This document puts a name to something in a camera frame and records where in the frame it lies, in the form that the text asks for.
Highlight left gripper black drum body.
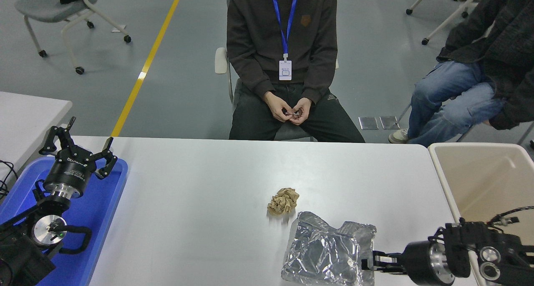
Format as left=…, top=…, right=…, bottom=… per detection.
left=44, top=148, right=98, bottom=190

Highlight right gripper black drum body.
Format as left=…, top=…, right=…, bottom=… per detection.
left=400, top=240, right=443, bottom=286

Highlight silver foil tray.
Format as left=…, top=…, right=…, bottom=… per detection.
left=281, top=211, right=377, bottom=286

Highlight person's left hand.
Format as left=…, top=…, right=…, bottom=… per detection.
left=291, top=98, right=312, bottom=125

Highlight person's right hand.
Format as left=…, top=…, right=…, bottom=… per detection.
left=264, top=91, right=292, bottom=123

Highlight white side table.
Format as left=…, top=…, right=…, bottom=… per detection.
left=0, top=91, right=73, bottom=182

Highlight blue plastic tray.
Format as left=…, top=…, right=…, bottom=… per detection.
left=0, top=157, right=129, bottom=286

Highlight large pale beige bin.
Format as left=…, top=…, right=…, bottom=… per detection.
left=429, top=143, right=534, bottom=286

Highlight crumpled tan paper ball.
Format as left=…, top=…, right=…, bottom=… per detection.
left=267, top=188, right=300, bottom=216

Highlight grey office chair white armrests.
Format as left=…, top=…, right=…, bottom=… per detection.
left=215, top=48, right=339, bottom=142

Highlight person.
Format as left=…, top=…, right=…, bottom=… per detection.
left=229, top=0, right=365, bottom=143
left=388, top=0, right=534, bottom=148

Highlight black cable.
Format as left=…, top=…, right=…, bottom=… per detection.
left=0, top=159, right=19, bottom=201

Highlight blue lanyard with white badge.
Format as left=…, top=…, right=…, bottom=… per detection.
left=270, top=0, right=301, bottom=81

